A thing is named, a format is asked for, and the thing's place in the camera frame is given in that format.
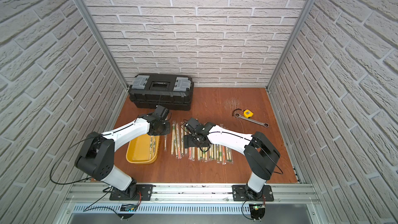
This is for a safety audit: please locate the wrapped chopsticks pile in box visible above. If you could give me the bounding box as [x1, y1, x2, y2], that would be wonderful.
[149, 136, 157, 163]

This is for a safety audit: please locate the silver metal wrench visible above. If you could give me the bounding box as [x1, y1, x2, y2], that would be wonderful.
[233, 113, 269, 128]

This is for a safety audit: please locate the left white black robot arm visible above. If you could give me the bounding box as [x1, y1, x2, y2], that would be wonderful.
[75, 113, 170, 200]

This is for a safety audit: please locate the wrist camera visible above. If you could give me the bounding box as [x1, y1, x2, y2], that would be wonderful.
[184, 118, 204, 134]
[152, 105, 170, 121]

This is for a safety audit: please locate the black plastic toolbox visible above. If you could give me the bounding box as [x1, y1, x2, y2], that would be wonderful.
[128, 73, 194, 111]

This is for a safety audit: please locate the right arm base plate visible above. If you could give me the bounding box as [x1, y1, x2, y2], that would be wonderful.
[232, 185, 274, 202]

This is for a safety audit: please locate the chopsticks pair twelfth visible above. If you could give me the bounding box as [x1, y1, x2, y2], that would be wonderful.
[180, 122, 185, 157]

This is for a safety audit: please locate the yellow tape measure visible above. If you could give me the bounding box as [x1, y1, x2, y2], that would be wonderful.
[244, 110, 254, 119]

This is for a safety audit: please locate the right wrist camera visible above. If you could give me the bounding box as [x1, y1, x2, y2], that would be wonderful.
[184, 118, 204, 134]

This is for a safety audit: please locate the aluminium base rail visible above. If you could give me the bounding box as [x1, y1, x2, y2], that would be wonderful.
[61, 183, 320, 216]

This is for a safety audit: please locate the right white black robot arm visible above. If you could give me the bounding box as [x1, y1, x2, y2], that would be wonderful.
[183, 118, 280, 201]

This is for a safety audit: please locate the chopsticks pair eleventh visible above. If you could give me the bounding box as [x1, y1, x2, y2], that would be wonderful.
[183, 124, 189, 156]

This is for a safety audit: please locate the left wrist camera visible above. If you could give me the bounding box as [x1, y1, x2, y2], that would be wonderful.
[152, 105, 170, 121]

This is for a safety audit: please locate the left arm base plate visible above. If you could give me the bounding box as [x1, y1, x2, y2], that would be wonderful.
[109, 184, 154, 201]

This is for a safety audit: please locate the yellow plastic storage box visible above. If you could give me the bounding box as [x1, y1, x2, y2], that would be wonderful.
[126, 134, 160, 164]

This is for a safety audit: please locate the chopsticks pair fourteenth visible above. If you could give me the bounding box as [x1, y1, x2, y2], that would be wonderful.
[171, 121, 177, 155]

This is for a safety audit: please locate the chopsticks pair thirteenth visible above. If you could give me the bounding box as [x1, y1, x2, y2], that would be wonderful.
[176, 124, 181, 159]

